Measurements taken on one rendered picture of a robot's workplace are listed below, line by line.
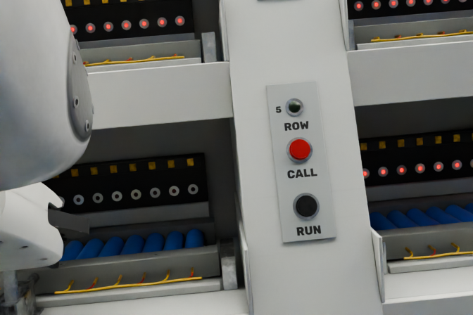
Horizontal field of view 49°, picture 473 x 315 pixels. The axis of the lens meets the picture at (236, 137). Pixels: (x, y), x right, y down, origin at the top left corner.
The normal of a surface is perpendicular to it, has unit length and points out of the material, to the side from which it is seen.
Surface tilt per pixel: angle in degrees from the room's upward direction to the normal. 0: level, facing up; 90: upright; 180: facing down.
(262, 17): 90
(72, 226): 84
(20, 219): 103
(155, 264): 108
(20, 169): 157
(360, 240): 90
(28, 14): 98
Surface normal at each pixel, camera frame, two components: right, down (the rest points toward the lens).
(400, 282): -0.08, -0.99
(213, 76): 0.04, 0.12
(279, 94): 0.01, -0.19
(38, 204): 0.99, -0.12
